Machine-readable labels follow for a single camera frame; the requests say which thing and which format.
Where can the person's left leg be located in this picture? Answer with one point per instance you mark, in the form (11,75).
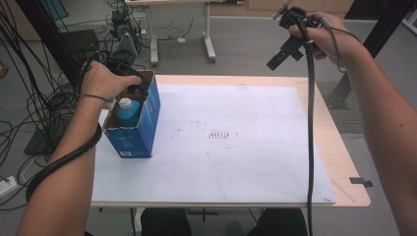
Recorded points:
(164,223)

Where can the white power strip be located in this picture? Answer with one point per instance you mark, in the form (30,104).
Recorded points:
(7,186)

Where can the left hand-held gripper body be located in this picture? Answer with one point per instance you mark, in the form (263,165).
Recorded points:
(126,46)

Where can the black metal frame post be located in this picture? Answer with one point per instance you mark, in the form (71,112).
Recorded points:
(380,29)
(52,42)

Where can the white table mat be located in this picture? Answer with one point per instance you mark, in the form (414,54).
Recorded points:
(213,170)

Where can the white desk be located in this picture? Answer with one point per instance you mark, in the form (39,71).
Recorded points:
(152,32)

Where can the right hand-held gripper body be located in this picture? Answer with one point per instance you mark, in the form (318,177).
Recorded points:
(295,19)

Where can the person's right leg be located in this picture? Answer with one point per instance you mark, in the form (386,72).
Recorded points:
(278,224)

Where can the black floor mat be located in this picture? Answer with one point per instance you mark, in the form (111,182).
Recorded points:
(39,144)

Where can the blue bottle with white cap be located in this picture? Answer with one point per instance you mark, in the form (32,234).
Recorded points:
(127,114)

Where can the black case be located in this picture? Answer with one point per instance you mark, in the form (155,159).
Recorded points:
(82,44)

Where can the black tape piece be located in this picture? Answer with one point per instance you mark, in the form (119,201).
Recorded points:
(360,181)

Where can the person's left hand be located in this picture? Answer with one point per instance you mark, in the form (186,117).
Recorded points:
(101,82)

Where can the teal panel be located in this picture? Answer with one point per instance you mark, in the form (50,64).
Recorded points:
(54,8)

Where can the wooden cabinet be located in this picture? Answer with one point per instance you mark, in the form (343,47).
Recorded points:
(249,8)

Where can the blue cardboard box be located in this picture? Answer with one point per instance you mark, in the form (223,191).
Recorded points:
(134,141)

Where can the grey floor mat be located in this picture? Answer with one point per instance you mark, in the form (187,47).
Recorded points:
(337,114)

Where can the person's leg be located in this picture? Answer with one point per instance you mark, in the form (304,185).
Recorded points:
(278,224)
(164,223)

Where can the computer tower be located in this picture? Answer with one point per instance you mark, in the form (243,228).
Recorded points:
(123,19)

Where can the person's right hand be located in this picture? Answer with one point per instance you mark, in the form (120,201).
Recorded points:
(324,39)

